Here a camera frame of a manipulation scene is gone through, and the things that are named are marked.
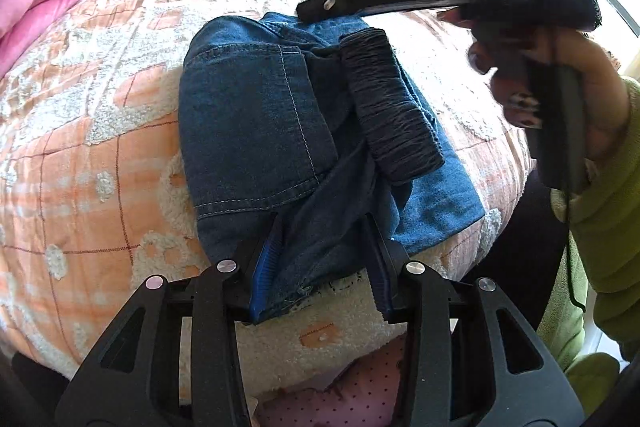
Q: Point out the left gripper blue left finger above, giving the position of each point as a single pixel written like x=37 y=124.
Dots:
x=264 y=266

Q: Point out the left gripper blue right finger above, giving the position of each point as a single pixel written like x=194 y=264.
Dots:
x=381 y=268

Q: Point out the blue denim pants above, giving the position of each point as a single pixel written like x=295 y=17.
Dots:
x=319 y=123

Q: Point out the green sleeve forearm right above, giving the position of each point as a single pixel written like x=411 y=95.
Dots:
x=604 y=256

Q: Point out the right hand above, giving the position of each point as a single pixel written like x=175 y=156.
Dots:
x=552 y=73

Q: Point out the peach white patterned bedspread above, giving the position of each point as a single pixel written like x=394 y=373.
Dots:
x=92 y=194

